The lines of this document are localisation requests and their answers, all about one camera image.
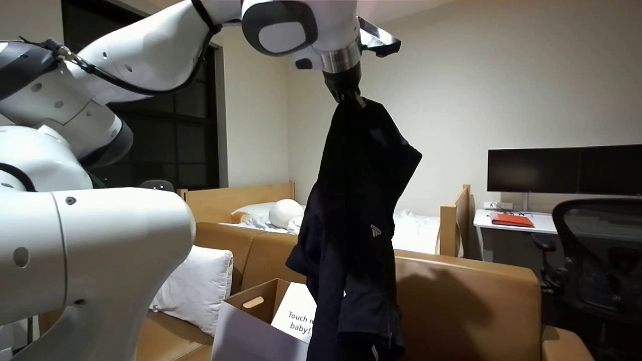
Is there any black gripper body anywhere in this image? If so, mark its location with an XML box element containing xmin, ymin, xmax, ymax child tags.
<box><xmin>323</xmin><ymin>64</ymin><xmax>367</xmax><ymax>107</ymax></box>

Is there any black jersey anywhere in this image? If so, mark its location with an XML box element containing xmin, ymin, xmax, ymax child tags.
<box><xmin>287</xmin><ymin>97</ymin><xmax>426</xmax><ymax>361</ymax></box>

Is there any white cardboard box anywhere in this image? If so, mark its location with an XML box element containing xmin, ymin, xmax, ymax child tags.
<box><xmin>209</xmin><ymin>277</ymin><xmax>316</xmax><ymax>361</ymax></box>

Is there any round white cushion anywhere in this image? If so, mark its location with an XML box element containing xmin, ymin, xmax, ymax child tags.
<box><xmin>266</xmin><ymin>197</ymin><xmax>306</xmax><ymax>233</ymax></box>

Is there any white bed sheet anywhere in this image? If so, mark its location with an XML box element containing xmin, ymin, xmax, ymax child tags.
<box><xmin>228</xmin><ymin>199</ymin><xmax>443</xmax><ymax>257</ymax></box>

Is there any wooden bed headboard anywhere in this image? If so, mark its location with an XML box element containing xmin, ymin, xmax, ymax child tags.
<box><xmin>179</xmin><ymin>183</ymin><xmax>297</xmax><ymax>226</ymax></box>

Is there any wooden bed footboard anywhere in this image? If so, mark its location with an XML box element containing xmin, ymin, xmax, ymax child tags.
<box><xmin>437</xmin><ymin>185</ymin><xmax>477</xmax><ymax>258</ymax></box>

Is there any dark window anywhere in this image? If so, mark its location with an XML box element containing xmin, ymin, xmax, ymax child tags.
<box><xmin>60</xmin><ymin>0</ymin><xmax>223</xmax><ymax>192</ymax></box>

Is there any small white desk item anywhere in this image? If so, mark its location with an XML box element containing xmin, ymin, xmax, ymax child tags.
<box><xmin>482</xmin><ymin>199</ymin><xmax>515</xmax><ymax>213</ymax></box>

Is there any red book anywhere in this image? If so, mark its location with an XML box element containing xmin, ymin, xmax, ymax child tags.
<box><xmin>489</xmin><ymin>210</ymin><xmax>538</xmax><ymax>228</ymax></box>

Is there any white desk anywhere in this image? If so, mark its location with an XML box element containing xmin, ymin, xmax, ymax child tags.
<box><xmin>472</xmin><ymin>207</ymin><xmax>560</xmax><ymax>265</ymax></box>

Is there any white printed card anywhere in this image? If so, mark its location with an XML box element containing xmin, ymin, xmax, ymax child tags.
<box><xmin>269</xmin><ymin>281</ymin><xmax>316</xmax><ymax>346</ymax></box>

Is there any black flat monitor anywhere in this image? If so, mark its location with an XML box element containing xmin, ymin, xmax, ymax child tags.
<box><xmin>486</xmin><ymin>142</ymin><xmax>642</xmax><ymax>197</ymax></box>

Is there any white dotted square pillow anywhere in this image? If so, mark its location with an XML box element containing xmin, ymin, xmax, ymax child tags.
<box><xmin>149</xmin><ymin>244</ymin><xmax>237</xmax><ymax>336</ymax></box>

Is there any black mesh office chair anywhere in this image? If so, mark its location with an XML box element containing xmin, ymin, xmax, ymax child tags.
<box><xmin>534</xmin><ymin>197</ymin><xmax>642</xmax><ymax>361</ymax></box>

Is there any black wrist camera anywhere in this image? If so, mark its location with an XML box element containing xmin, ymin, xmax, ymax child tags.
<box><xmin>357</xmin><ymin>16</ymin><xmax>403</xmax><ymax>61</ymax></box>

